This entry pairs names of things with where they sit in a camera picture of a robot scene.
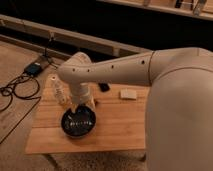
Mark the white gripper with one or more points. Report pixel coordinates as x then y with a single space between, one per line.
80 94

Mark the white sponge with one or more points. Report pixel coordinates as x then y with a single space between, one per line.
128 94

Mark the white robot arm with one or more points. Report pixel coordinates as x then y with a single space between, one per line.
179 107

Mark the clear plastic water bottle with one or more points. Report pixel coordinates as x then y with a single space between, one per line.
58 90

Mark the black smartphone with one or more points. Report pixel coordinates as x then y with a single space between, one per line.
104 87

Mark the wooden table board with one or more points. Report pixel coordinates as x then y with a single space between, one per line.
119 125

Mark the black power adapter box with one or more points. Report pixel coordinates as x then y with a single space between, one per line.
33 69

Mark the long wooden rail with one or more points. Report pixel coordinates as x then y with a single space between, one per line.
89 42

